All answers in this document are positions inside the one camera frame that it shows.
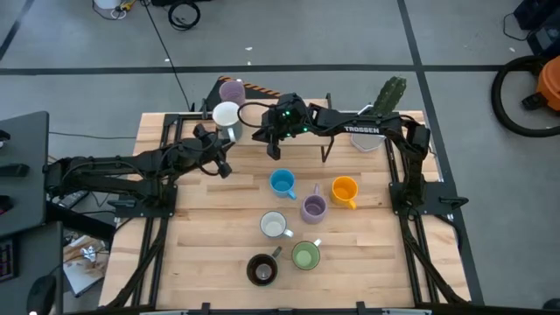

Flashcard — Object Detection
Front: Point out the thin black cable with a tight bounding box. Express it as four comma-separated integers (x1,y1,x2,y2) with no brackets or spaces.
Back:
502,11,533,43

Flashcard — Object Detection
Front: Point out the dark keypad panel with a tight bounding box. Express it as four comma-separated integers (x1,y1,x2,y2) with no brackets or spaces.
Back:
0,238,18,281

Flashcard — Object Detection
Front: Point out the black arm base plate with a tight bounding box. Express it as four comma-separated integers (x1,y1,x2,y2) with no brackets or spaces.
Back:
388,181,469,216
108,183,179,219

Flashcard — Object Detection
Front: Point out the teal brown glazed mug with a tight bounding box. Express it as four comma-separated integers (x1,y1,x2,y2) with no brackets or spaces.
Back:
246,246,284,288

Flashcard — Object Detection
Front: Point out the grey teal mug white inside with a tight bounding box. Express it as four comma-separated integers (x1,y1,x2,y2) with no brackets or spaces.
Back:
212,101,244,144

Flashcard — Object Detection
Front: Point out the purple ribbed mug white handle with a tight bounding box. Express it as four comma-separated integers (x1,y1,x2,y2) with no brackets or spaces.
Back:
218,79,247,107

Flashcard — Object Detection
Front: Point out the black remote control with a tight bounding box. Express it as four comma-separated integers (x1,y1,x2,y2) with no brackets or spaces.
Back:
0,163,31,178

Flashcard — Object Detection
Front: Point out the yellow ceramic mug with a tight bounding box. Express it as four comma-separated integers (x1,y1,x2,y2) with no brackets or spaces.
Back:
330,175,360,211

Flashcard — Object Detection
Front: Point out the orange vacuum cleaner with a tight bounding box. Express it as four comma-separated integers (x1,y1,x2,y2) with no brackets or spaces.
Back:
535,55,560,111

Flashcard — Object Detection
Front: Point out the black aluminium rig frame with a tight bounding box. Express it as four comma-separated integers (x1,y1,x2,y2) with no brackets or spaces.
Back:
103,111,473,315

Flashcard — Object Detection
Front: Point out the orange vacuum with hose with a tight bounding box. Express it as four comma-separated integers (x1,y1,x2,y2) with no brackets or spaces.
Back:
490,54,560,139

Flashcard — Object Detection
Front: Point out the green mug white handle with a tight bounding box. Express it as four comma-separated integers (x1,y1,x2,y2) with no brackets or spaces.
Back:
291,238,324,271

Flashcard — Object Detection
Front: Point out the black box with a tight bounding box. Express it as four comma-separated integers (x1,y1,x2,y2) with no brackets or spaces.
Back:
527,19,560,57

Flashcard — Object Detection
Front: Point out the crumpled silver foil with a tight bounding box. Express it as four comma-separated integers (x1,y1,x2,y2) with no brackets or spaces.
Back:
80,244,100,263

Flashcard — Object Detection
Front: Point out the blue ceramic mug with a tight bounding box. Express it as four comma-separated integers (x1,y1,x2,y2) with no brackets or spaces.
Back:
269,169,298,201

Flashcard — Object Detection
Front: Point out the black power adapter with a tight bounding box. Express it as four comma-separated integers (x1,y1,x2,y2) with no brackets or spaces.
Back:
57,190,91,209

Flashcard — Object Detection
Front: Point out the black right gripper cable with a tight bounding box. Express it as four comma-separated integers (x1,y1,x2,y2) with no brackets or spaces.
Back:
237,101,284,130

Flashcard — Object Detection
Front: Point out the black desk support bar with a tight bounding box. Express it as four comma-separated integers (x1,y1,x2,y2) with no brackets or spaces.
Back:
45,200,117,241

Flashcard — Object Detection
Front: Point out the white blue patterned mug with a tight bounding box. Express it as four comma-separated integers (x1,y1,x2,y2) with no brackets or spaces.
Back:
259,211,295,240

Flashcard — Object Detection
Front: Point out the plain lilac ceramic mug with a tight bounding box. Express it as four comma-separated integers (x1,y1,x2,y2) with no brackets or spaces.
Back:
300,183,328,226

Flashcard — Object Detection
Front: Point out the black ramp orange striped edge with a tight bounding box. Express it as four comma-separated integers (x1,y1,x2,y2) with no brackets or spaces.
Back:
205,75,284,113

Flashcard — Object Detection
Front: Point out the long black floor cable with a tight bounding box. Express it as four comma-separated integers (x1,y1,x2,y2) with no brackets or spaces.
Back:
140,0,194,113

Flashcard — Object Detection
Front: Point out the grey floor cable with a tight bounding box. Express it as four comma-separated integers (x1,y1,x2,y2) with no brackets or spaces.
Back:
48,130,137,140

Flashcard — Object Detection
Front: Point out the black computer mouse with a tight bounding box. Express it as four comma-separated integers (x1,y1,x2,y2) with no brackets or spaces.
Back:
26,274,58,315

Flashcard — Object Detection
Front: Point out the coiled black cable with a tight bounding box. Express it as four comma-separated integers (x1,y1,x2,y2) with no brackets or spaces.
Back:
168,1,201,31

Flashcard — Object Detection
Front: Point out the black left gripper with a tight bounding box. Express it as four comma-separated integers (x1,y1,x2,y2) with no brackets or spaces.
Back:
192,123,236,179

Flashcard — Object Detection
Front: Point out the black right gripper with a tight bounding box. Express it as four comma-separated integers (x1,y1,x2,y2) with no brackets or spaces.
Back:
252,92,311,161

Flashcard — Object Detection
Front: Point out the white hexagonal planter pot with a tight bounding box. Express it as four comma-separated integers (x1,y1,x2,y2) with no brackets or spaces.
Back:
349,103,387,153

